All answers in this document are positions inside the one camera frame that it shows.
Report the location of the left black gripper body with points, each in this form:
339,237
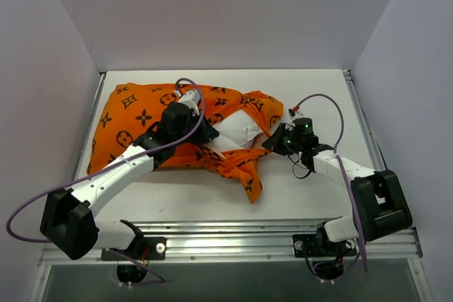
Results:
207,132

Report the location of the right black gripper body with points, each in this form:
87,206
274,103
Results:
277,140

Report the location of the white pillow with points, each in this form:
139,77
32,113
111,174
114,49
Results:
237,131

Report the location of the orange patterned pillowcase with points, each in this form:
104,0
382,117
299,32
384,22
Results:
132,108

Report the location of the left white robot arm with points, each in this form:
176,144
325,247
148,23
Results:
69,218

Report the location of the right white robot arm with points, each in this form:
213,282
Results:
379,207

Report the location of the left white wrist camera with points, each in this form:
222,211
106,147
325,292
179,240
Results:
191,99

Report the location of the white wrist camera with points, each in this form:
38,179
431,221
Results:
295,113
191,99

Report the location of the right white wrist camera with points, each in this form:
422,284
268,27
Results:
295,113

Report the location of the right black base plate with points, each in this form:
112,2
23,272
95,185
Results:
311,246

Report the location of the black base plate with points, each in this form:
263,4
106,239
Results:
311,246
146,248

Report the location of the aluminium frame rail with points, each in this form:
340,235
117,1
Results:
240,241

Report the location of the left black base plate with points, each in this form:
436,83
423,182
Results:
146,248

